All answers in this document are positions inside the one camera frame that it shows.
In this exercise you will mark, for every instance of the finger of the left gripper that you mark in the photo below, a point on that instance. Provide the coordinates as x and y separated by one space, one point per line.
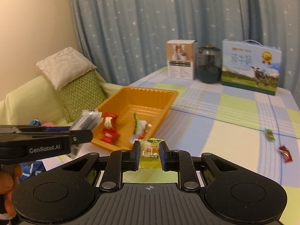
73 137
46 128

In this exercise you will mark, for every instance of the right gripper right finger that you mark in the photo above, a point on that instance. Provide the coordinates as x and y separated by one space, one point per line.
183 163

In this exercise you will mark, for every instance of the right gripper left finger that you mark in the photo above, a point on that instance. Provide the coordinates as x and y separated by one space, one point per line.
116 164

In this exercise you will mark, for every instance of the clear black-print snack packet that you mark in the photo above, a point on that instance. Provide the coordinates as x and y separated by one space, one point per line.
88 120

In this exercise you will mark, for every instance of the yellow candy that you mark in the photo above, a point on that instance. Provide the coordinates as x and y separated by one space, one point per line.
150 154

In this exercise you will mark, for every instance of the green candy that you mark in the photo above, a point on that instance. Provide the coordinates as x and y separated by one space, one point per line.
269 134

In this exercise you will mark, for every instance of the red foil snack packet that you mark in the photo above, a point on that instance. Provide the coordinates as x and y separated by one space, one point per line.
286 154

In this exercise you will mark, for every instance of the person's left hand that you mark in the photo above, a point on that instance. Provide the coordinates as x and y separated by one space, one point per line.
8 184

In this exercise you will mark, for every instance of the white paper sheet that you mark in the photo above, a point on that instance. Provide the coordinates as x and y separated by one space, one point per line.
53 162

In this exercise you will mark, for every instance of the red candy in tray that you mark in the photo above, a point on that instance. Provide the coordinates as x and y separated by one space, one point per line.
110 137
110 122

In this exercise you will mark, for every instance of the light green sofa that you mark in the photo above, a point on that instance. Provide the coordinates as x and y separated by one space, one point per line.
37 99

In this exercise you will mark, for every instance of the blue patterned cloth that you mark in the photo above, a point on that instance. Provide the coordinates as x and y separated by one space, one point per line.
31 170

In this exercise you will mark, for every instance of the green-white snack in tray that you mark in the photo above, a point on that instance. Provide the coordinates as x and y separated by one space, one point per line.
141 128

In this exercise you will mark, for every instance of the green zigzag cushion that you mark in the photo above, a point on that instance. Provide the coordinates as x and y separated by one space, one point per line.
83 93

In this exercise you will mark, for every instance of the checkered tablecloth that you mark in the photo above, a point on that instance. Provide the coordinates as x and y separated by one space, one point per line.
230 123

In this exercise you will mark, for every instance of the orange plastic tray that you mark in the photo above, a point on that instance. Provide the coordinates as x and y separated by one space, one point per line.
150 104

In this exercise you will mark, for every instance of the beige cushion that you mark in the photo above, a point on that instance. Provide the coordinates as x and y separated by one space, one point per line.
64 66

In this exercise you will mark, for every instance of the dark green glass jar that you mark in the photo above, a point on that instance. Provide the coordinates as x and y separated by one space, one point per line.
209 64

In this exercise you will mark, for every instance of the white product box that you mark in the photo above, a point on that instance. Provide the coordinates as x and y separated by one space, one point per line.
181 58

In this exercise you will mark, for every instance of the milk carton gift box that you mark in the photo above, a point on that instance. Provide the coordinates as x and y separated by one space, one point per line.
251 66

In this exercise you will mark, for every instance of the blue star curtain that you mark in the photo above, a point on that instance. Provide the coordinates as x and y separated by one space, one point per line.
126 39

